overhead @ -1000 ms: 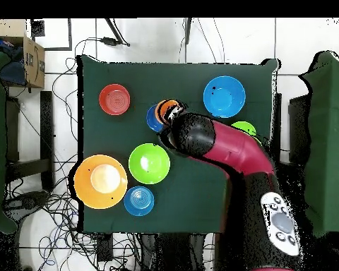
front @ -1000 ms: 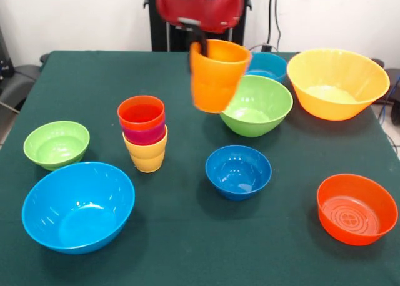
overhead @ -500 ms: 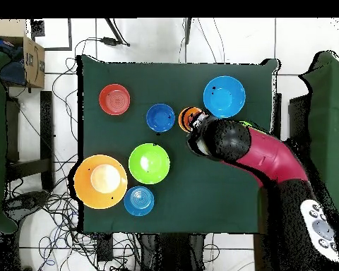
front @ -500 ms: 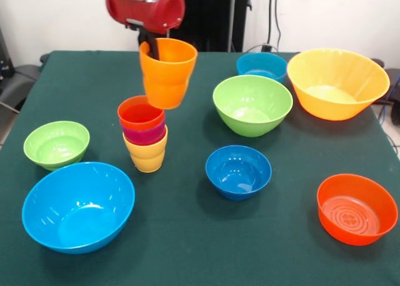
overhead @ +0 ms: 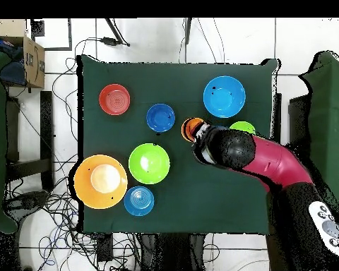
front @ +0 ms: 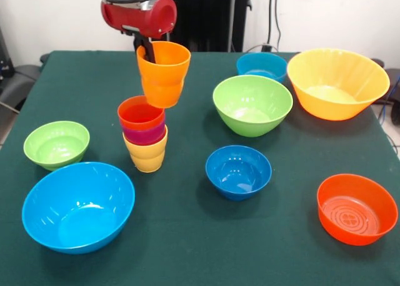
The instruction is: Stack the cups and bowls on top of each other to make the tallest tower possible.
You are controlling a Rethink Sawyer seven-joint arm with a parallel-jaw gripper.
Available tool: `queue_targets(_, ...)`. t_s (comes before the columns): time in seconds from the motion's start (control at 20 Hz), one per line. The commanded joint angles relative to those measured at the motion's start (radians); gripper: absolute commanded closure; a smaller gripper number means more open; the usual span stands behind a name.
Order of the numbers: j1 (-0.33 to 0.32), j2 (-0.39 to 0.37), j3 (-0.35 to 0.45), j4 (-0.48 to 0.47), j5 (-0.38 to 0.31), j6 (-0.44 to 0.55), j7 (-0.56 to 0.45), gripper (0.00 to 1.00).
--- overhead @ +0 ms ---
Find dark blue bowl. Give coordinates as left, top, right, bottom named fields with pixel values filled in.
left=145, top=103, right=177, bottom=133

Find dark green tablecloth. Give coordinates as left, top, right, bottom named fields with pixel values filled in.
left=77, top=54, right=280, bottom=234

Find large light blue bowl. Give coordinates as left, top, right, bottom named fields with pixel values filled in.
left=202, top=75, right=246, bottom=119

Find black power adapter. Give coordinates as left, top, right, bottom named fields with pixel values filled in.
left=100, top=36, right=131, bottom=47

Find red plastic bowl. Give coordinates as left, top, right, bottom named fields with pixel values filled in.
left=98, top=83, right=131, bottom=116

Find dark grey pedestal leg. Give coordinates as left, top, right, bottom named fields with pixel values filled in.
left=4, top=191, right=49, bottom=219

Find large yellow bowl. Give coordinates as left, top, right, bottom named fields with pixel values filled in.
left=73, top=154, right=129, bottom=210

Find dark blue bag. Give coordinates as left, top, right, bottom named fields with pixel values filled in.
left=0, top=34, right=28, bottom=87

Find small green ribbed bowl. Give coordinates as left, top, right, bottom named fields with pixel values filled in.
left=229, top=121, right=257, bottom=136

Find small light blue bowl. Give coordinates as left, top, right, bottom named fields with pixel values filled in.
left=123, top=185, right=155, bottom=217

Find tangled floor cables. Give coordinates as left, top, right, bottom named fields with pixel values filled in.
left=5, top=37, right=142, bottom=271

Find orange ribbed plastic cup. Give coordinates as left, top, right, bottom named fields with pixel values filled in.
left=181, top=117, right=206, bottom=143

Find cardboard box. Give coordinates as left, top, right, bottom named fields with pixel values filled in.
left=0, top=18, right=46, bottom=89

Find large green bowl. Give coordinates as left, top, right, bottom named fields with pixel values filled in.
left=128, top=143, right=171, bottom=185

